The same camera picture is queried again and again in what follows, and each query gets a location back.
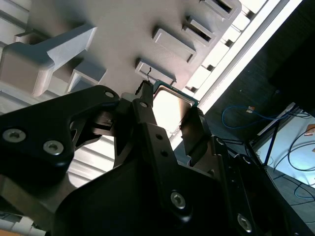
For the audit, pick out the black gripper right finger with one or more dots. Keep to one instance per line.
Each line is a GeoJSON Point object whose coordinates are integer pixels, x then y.
{"type": "Point", "coordinates": [197, 137]}

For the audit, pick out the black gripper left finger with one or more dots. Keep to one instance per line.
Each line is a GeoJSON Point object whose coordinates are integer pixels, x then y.
{"type": "Point", "coordinates": [37, 123]}

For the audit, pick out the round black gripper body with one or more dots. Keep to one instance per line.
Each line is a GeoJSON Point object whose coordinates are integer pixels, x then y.
{"type": "Point", "coordinates": [118, 209]}

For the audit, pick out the silver CPU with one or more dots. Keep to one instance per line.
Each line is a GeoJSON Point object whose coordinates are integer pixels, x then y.
{"type": "Point", "coordinates": [169, 108]}

